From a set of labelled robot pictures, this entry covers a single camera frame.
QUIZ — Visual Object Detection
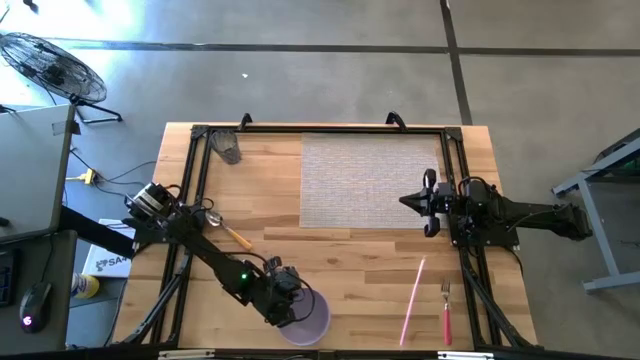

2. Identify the pink straw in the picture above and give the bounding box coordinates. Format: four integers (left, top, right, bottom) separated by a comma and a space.
398, 256, 427, 347

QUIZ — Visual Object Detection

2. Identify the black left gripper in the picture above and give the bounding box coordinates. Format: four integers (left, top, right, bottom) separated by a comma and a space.
260, 255, 310, 329

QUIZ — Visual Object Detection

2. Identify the metal fork with red handle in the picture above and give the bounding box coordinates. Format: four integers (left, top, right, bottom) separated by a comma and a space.
440, 278, 454, 347

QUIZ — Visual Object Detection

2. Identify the yellow-capped bottle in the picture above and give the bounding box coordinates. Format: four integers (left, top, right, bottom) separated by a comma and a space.
70, 272, 101, 301

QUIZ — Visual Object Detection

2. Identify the metal spoon with yellow handle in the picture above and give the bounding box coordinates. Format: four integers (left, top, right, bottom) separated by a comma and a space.
205, 209, 254, 252

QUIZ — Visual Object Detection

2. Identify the black metal table frame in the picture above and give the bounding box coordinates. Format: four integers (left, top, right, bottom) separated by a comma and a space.
112, 123, 540, 352

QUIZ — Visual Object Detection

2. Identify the black floor fan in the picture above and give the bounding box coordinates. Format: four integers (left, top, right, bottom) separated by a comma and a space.
0, 32, 124, 125

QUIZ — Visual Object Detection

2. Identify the black floor cable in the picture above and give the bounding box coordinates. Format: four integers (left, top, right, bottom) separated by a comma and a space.
63, 147, 159, 201

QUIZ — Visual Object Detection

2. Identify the grey woven placemat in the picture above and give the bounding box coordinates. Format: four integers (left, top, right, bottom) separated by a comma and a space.
298, 132, 450, 230

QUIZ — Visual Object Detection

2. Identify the purple plastic bowl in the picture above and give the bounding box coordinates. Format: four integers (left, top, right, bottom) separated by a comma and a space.
277, 287, 332, 347

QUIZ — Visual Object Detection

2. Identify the black computer mouse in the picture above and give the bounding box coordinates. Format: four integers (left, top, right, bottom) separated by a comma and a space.
18, 281, 53, 334

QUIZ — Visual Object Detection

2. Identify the dark desk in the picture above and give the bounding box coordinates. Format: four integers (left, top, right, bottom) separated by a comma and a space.
0, 229, 79, 352

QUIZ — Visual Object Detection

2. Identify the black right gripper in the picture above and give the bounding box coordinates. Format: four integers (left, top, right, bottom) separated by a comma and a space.
398, 168, 455, 238

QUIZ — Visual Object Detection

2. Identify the grey metal stand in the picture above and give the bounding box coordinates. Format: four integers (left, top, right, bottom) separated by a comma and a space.
551, 128, 640, 294

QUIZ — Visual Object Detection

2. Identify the grey desk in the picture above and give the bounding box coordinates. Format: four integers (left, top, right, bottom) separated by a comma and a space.
0, 103, 77, 245

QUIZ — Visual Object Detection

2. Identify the black keyboard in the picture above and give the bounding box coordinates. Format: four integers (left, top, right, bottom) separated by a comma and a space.
0, 248, 17, 308

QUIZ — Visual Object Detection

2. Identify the silver metal bracket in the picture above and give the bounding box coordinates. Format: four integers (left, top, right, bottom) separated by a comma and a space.
158, 349, 217, 360
437, 350, 496, 360

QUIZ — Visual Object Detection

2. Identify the white cardboard box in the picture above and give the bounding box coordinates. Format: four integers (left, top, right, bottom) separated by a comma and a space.
81, 218, 135, 279

